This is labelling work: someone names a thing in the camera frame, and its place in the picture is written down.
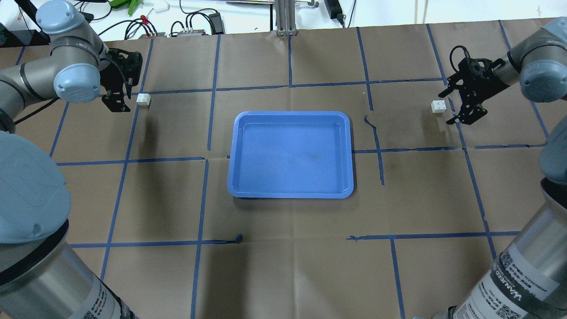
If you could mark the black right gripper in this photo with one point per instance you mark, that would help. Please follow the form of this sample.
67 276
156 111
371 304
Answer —
485 82

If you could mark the white block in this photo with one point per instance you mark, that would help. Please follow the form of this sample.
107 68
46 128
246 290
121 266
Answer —
438 106
143 99

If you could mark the aluminium frame post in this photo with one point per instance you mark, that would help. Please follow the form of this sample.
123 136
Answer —
285 18

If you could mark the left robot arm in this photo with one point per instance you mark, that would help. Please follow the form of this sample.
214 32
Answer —
41 276

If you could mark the brown paper table cover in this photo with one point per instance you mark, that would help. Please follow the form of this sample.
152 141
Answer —
459 216

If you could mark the green clamp tool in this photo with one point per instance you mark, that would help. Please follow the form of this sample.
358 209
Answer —
130 4

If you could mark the black power adapter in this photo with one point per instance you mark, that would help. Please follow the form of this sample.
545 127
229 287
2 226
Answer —
334 10

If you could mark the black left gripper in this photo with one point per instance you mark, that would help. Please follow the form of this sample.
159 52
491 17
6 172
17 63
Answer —
112 81

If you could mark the blue plastic tray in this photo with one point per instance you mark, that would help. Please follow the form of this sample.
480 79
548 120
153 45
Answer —
291 154

